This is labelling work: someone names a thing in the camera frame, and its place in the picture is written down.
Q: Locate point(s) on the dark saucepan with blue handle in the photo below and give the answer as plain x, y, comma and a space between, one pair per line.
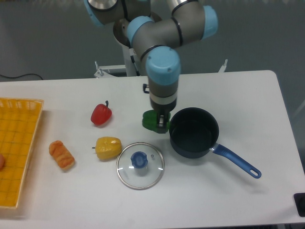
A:
194, 133

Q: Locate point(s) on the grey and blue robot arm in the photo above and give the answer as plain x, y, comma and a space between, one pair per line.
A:
154, 43

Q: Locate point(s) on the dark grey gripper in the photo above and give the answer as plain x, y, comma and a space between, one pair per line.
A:
163, 111

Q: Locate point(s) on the yellow woven basket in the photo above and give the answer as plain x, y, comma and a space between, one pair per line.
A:
19, 121

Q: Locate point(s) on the black device at table edge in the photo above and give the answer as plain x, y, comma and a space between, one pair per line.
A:
300, 203

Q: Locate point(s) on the red toy bell pepper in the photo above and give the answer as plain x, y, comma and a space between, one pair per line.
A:
101, 114

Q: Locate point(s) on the glass lid with blue knob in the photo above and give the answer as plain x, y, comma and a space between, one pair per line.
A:
140, 166

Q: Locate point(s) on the green toy bell pepper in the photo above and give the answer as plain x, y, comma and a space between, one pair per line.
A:
149, 121

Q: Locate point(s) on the orange toy bread roll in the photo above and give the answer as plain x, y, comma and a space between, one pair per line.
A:
61, 155

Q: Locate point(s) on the yellow toy bell pepper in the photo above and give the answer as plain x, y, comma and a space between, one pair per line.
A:
108, 147

